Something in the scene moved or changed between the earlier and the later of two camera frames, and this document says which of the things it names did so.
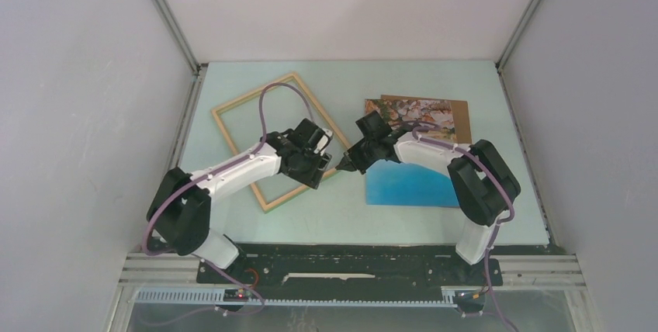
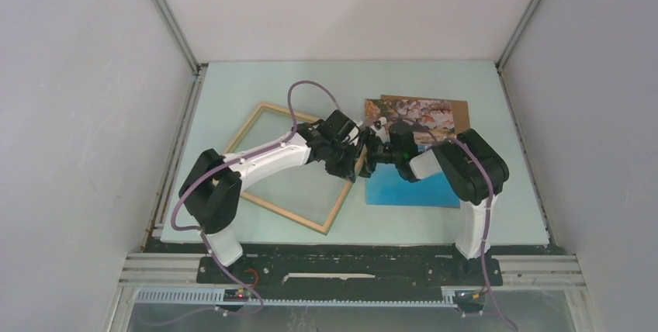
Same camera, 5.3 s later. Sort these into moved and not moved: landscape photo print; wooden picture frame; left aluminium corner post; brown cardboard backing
Moved: wooden picture frame
Not moved: landscape photo print; left aluminium corner post; brown cardboard backing
